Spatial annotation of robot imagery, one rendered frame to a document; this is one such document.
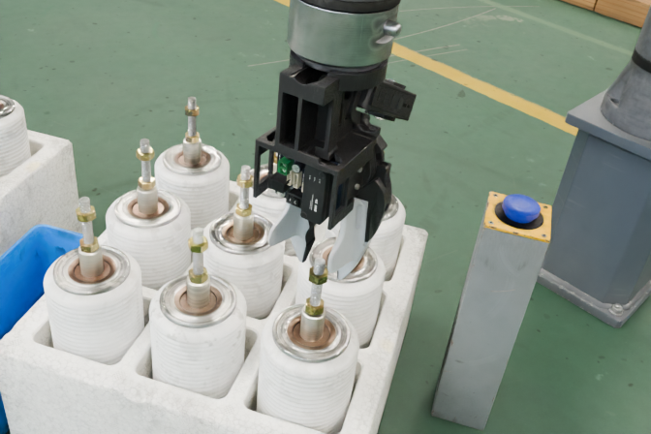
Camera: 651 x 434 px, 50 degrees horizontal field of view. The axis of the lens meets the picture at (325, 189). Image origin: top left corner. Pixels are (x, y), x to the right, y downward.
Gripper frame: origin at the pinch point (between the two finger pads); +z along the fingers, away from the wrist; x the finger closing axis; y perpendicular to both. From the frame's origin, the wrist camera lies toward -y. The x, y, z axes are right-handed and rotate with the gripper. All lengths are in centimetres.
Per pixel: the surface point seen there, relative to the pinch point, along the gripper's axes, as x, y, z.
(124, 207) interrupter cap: -27.8, -3.0, 9.0
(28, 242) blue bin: -47, -3, 24
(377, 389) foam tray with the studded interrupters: 6.4, -2.4, 16.5
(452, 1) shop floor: -51, -178, 35
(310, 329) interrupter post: 0.2, 2.0, 7.8
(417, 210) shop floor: -11, -59, 35
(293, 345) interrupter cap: -0.6, 3.6, 9.0
